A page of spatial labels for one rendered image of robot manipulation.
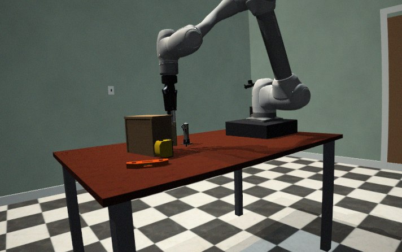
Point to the orange flat bar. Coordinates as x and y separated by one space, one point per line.
146 163

